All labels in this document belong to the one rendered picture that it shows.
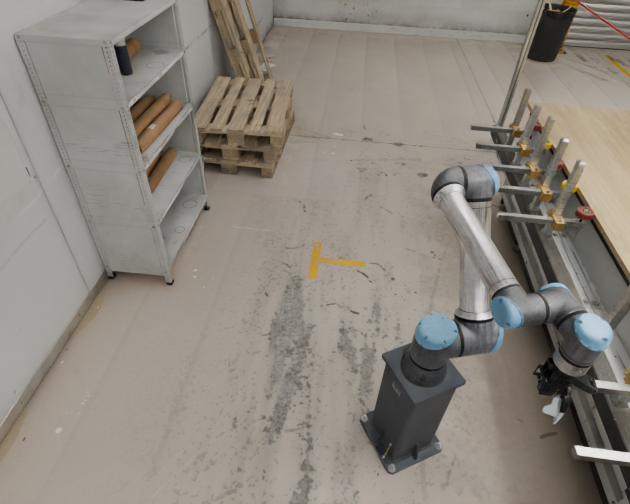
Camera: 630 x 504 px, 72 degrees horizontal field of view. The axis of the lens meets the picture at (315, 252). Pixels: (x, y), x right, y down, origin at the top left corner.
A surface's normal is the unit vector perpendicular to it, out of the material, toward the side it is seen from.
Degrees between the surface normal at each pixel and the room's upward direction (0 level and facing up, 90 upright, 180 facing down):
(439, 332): 5
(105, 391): 0
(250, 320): 0
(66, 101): 90
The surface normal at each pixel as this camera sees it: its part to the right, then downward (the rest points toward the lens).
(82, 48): -0.11, 0.66
